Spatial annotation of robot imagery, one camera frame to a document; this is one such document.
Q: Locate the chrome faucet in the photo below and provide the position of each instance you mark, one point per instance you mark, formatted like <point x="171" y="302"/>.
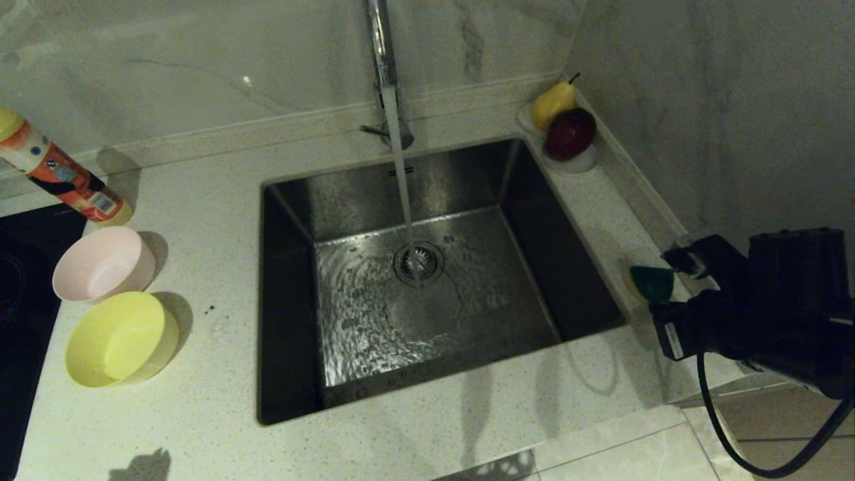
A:
<point x="381" y="40"/>

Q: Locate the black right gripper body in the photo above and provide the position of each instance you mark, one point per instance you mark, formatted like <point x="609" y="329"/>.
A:
<point x="721" y="327"/>

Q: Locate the orange label dish soap bottle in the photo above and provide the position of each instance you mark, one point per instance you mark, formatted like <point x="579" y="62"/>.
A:
<point x="67" y="177"/>

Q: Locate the yellow pear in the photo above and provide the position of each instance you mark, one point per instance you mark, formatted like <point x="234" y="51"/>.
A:
<point x="551" y="107"/>

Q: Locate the clear running water stream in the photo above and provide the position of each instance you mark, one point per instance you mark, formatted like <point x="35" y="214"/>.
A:
<point x="403" y="187"/>

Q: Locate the black induction cooktop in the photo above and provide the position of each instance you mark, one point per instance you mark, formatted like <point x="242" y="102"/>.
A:
<point x="27" y="300"/>

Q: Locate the small white dish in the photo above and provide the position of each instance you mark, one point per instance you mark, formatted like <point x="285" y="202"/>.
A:
<point x="578" y="165"/>

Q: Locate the stainless steel sink basin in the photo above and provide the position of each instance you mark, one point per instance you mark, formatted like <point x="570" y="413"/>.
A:
<point x="501" y="300"/>

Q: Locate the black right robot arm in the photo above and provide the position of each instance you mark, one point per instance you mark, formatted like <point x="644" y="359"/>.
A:
<point x="801" y="307"/>

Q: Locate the dark red apple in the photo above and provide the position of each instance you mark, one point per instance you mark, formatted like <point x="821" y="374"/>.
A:
<point x="570" y="133"/>

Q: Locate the pink plastic bowl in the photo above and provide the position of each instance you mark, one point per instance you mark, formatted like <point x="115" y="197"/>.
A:
<point x="103" y="264"/>

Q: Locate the round metal drain strainer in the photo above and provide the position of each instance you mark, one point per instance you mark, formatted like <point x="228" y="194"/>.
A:
<point x="431" y="257"/>

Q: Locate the yellow plastic bowl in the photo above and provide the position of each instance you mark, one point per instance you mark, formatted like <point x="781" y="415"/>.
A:
<point x="120" y="341"/>

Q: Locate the green and yellow sponge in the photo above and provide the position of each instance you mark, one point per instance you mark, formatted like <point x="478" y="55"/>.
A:
<point x="651" y="282"/>

